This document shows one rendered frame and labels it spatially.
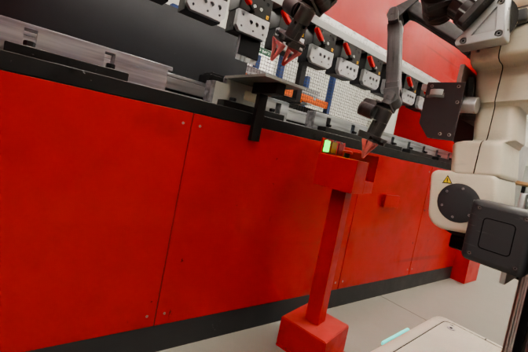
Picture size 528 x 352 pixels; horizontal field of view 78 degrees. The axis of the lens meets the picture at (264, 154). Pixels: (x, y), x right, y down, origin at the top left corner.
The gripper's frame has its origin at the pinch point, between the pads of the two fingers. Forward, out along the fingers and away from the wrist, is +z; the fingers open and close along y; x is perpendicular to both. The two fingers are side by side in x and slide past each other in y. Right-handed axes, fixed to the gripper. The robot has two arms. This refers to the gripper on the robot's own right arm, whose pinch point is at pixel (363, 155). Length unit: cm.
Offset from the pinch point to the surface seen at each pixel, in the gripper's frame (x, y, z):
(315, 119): -11.9, 33.8, -4.6
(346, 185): 15.2, -4.9, 10.4
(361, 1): -25, 45, -66
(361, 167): 10.6, -5.4, 3.1
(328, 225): 8.2, -2.8, 29.5
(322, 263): 8.2, -7.1, 43.8
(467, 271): -175, -48, 61
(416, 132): -188, 36, -22
